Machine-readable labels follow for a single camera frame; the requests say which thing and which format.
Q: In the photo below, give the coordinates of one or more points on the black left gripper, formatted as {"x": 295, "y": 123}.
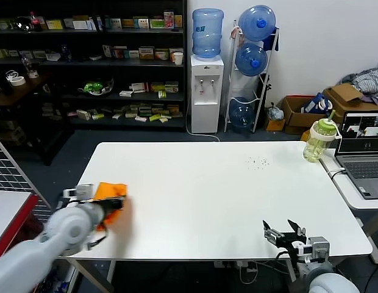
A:
{"x": 112, "y": 204}

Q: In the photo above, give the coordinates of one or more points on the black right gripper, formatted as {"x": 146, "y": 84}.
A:
{"x": 291, "y": 241}

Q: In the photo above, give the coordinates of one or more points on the orange t-shirt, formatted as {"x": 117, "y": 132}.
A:
{"x": 111, "y": 189}

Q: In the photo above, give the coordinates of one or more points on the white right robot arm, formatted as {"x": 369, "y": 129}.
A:
{"x": 326, "y": 280}

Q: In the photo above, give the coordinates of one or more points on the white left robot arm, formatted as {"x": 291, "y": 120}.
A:
{"x": 70, "y": 226}

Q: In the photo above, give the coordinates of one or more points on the pile of grey clothes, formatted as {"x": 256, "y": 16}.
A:
{"x": 369, "y": 80}

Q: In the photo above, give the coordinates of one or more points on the white power strip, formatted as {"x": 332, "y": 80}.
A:
{"x": 228, "y": 264}

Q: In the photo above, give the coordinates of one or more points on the white side desk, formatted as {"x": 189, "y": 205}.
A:
{"x": 350, "y": 198}

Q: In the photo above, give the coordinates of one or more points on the scattered dark crumbs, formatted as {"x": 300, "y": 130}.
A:
{"x": 262, "y": 161}

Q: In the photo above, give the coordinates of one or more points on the green lid drinking bottle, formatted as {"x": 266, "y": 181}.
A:
{"x": 314, "y": 146}

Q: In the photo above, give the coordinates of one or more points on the grey laptop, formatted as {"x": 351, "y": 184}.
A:
{"x": 359, "y": 171}

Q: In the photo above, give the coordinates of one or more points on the red and white cart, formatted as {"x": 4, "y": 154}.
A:
{"x": 9, "y": 233}

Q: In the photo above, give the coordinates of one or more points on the small yellow cardboard box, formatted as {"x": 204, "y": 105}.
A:
{"x": 274, "y": 124}

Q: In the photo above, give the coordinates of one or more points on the red edged cardboard box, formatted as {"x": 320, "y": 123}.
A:
{"x": 295, "y": 117}

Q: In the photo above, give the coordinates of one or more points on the green and white bowl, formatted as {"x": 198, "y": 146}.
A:
{"x": 94, "y": 87}

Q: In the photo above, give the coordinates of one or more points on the grey plastic bag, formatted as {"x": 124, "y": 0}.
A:
{"x": 274, "y": 113}

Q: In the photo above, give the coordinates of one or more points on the blue shopping bag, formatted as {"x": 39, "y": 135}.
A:
{"x": 312, "y": 104}

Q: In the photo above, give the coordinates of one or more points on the white water dispenser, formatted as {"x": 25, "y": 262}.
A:
{"x": 206, "y": 106}

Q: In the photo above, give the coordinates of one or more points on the black shelving unit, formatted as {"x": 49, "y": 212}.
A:
{"x": 85, "y": 64}

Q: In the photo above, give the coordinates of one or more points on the brown wooden table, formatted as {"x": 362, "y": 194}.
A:
{"x": 15, "y": 92}

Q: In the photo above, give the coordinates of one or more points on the large open cardboard box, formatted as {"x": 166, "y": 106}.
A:
{"x": 344, "y": 92}

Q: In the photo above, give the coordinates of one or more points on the white metal jug rack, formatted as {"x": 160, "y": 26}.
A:
{"x": 229, "y": 91}

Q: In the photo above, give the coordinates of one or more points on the white tape roll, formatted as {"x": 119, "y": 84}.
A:
{"x": 16, "y": 84}

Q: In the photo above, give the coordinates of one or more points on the white paper cup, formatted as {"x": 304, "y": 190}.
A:
{"x": 177, "y": 59}

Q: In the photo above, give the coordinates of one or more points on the plain white box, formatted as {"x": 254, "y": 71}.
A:
{"x": 80, "y": 25}

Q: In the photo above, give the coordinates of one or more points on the pink patterned box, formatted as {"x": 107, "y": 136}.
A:
{"x": 168, "y": 20}

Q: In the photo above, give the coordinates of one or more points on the upright blue water jug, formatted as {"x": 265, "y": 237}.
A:
{"x": 207, "y": 33}

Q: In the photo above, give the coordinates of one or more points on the cola bottle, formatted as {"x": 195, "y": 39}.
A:
{"x": 32, "y": 22}

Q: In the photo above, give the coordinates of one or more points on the shiny silver kettle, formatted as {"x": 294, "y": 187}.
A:
{"x": 22, "y": 24}

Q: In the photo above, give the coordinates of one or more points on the pink rag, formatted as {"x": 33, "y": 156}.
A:
{"x": 234, "y": 34}

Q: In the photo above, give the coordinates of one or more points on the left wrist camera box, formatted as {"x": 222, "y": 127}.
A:
{"x": 83, "y": 192}

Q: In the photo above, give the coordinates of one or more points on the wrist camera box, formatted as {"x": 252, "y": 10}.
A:
{"x": 83, "y": 192}
{"x": 317, "y": 248}

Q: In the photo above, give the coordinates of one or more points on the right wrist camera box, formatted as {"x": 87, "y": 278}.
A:
{"x": 317, "y": 248}

